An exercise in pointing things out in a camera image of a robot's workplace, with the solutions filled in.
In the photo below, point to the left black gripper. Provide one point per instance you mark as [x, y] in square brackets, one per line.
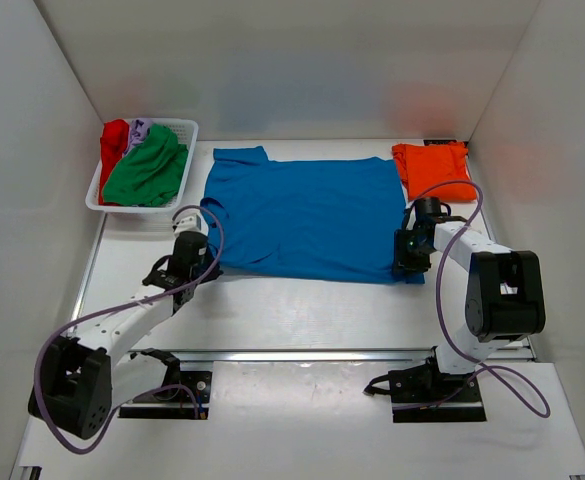
[216, 270]

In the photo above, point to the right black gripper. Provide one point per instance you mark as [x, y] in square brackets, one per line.
[402, 262]

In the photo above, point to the blue t shirt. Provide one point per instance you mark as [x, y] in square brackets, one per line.
[331, 220]

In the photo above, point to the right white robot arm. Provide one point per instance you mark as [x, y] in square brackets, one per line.
[504, 299]

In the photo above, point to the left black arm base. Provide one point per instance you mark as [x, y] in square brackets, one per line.
[185, 392]

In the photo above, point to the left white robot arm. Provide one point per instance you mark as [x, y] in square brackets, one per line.
[81, 381]

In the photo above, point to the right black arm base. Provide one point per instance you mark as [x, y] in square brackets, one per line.
[424, 394]

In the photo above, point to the folded orange t shirt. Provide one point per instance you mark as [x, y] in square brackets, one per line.
[421, 167]

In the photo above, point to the green t shirt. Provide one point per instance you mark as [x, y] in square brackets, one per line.
[150, 174]

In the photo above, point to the lilac t shirt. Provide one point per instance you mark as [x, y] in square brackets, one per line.
[138, 131]

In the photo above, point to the red t shirt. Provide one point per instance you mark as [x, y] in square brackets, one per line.
[113, 143]

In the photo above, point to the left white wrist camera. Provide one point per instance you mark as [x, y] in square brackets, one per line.
[191, 222]

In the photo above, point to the black tag at back wall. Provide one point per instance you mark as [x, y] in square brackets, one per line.
[430, 142]

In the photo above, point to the aluminium rail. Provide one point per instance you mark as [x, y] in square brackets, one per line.
[248, 318]

